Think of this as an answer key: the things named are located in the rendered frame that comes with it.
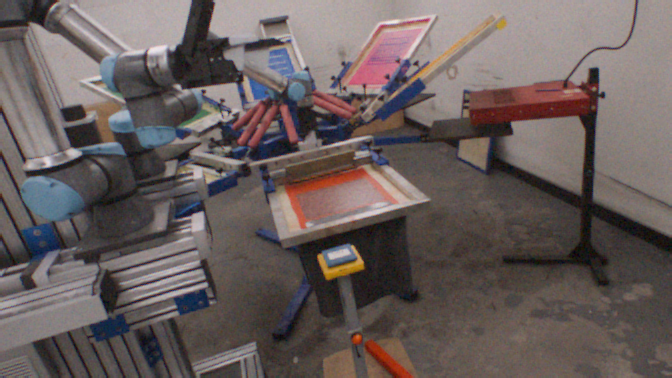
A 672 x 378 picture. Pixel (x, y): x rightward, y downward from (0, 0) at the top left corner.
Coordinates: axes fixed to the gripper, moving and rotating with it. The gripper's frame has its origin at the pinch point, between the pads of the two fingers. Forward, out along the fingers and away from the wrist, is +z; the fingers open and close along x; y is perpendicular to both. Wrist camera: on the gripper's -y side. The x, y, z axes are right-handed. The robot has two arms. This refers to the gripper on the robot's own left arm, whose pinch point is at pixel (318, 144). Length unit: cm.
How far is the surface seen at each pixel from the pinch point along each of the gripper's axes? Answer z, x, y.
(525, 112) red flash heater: 7, 6, -109
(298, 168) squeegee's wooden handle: 8.6, 1.7, 12.3
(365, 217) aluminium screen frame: 14, 61, -2
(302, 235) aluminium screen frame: 14, 61, 22
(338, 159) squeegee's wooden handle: 9.2, 1.3, -8.0
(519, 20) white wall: -25, -128, -200
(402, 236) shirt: 31, 52, -19
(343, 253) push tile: 15, 79, 11
